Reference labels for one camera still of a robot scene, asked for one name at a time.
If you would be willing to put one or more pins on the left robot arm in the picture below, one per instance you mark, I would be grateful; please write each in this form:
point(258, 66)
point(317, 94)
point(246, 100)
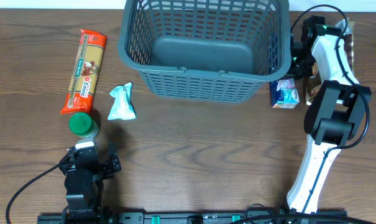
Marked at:
point(84, 176)

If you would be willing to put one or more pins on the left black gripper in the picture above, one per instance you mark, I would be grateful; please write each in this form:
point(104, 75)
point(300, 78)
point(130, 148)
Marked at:
point(90, 168)

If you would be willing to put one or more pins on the grey plastic basket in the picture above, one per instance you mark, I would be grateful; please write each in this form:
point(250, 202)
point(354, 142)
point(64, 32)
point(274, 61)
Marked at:
point(213, 50)

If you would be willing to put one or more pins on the small colourful milk carton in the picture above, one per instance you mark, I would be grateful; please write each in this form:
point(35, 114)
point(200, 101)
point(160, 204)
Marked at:
point(284, 94)

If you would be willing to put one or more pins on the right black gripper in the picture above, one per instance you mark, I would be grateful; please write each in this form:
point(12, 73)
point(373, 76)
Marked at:
point(298, 66)

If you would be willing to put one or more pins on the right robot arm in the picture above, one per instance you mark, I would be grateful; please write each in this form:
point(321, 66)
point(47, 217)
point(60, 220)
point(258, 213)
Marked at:
point(334, 115)

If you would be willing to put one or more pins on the brown Nescafe Gold pouch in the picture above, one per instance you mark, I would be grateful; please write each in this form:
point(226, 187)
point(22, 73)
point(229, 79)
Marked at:
point(349, 46)

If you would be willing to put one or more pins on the light blue snack wrapper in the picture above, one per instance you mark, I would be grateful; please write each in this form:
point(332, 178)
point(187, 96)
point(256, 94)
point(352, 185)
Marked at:
point(122, 107)

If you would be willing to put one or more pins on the orange spaghetti packet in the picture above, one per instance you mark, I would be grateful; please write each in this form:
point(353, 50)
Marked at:
point(81, 90)

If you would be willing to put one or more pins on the green lid jar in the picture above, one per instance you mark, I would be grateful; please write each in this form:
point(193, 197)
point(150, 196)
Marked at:
point(82, 125)

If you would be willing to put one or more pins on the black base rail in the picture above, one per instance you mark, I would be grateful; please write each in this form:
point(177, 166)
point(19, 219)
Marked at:
point(183, 218)

